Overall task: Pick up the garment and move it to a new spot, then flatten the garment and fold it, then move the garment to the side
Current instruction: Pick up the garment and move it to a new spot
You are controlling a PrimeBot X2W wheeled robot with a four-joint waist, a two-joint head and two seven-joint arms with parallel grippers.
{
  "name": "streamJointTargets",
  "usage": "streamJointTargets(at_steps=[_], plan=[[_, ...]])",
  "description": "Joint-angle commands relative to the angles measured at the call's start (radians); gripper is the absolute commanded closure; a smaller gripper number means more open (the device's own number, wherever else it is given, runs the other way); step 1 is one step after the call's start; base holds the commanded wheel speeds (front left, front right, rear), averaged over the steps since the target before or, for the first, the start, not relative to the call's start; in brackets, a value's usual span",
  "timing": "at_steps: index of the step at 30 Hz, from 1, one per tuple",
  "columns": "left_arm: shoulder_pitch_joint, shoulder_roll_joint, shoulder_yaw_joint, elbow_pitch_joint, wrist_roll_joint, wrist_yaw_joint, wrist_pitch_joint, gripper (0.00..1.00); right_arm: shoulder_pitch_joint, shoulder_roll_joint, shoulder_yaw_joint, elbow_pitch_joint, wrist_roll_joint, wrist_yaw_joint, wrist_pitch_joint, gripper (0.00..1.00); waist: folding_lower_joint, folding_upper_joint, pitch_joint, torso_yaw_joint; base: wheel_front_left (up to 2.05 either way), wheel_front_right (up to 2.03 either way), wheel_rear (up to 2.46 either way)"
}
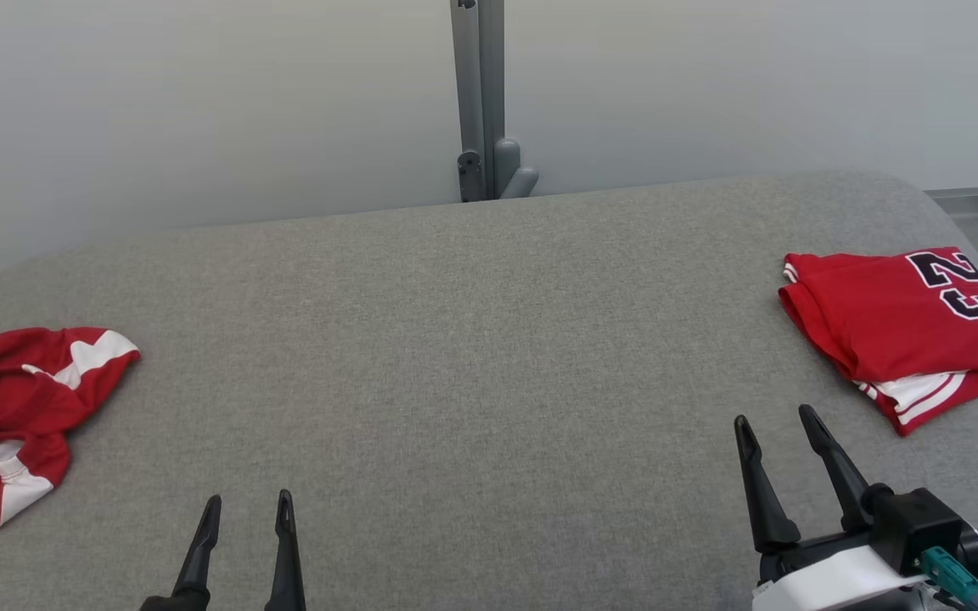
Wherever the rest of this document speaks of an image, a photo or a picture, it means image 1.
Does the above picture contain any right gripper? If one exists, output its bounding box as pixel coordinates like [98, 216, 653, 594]
[733, 404, 931, 611]

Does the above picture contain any red number 23 jersey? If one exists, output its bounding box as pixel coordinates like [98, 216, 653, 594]
[778, 246, 978, 438]

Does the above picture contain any grey metal partition post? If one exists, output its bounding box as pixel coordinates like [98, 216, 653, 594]
[450, 0, 507, 203]

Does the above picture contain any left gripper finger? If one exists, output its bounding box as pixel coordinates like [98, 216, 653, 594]
[265, 489, 307, 611]
[139, 495, 223, 611]

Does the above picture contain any grey post base fitting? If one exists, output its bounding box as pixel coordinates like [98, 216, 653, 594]
[457, 138, 540, 203]

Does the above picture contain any teal cable connector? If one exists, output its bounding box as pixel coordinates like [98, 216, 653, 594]
[920, 546, 978, 611]

